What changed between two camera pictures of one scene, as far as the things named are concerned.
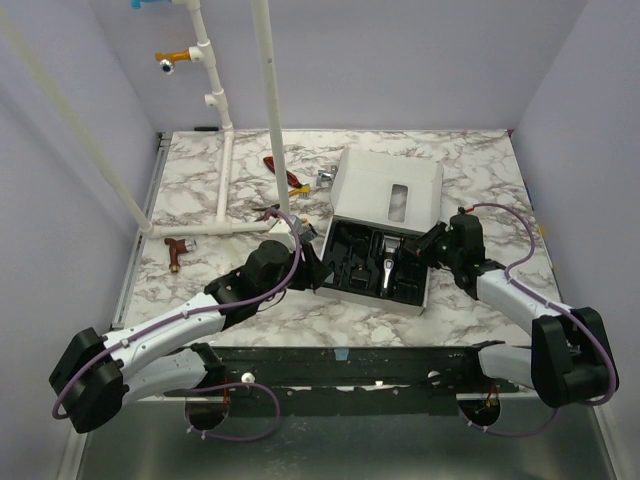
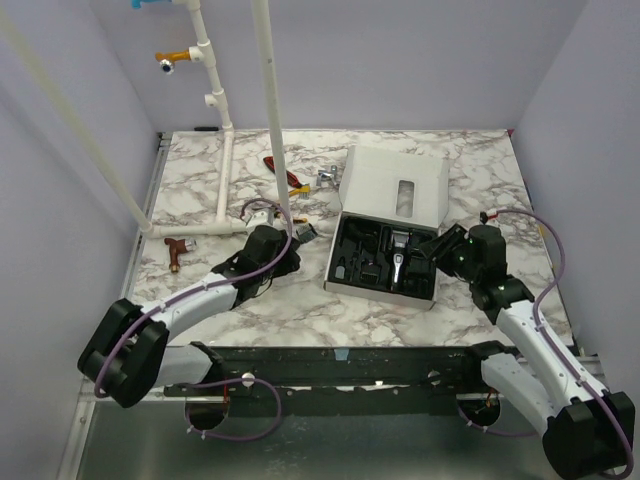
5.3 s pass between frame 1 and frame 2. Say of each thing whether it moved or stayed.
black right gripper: moved
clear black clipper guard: stayed
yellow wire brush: stayed
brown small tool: stayed
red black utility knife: stayed
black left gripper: moved
